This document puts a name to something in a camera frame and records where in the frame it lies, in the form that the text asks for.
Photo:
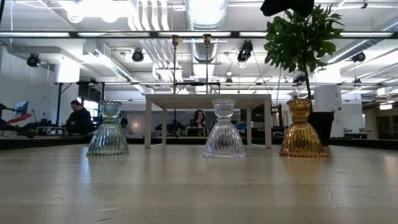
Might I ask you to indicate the amber ribbed glass candle holder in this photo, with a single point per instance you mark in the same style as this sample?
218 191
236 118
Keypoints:
301 140

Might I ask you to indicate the clear ribbed glass candle holder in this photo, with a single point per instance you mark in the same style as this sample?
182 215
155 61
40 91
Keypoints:
224 140

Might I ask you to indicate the green ribbed glass candle holder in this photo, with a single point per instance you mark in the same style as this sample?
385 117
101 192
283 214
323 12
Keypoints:
108 140

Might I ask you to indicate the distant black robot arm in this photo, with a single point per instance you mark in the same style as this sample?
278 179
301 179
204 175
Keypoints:
169 127

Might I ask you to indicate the green plant in black pot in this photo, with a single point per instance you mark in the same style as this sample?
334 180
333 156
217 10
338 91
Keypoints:
295 46

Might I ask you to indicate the black ceiling spotlight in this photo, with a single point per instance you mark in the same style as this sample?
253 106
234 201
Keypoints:
359 57
137 56
33 60
229 81
299 79
245 51

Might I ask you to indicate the white room column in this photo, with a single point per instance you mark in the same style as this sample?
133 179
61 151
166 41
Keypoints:
329 99

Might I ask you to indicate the white perforated metal shelf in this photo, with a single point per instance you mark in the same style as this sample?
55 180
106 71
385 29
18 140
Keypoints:
205 101

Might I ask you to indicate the blue bin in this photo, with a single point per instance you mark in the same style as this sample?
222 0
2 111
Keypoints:
241 126

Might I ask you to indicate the person behind laptop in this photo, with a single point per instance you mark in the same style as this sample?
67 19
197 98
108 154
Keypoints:
199 119

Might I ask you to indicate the dark laptop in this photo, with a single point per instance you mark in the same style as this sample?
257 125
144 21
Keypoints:
195 132

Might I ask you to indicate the small distant person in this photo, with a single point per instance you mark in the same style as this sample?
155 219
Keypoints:
124 123

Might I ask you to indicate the black light bar beam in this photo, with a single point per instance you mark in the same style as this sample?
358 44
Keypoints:
74 34

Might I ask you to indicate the person at side desk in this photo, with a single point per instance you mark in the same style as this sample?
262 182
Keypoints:
79 119

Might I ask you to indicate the blue computer monitor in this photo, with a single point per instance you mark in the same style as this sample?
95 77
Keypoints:
22 107

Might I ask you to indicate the red flat part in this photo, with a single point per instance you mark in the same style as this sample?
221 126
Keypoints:
18 119

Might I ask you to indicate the round silver ventilation duct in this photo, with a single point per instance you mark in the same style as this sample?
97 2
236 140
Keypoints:
196 18

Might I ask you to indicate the glowing wall lamp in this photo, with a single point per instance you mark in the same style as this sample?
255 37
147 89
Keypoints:
385 106

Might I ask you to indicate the black aluminium table frame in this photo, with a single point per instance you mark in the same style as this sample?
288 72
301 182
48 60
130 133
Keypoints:
46 143

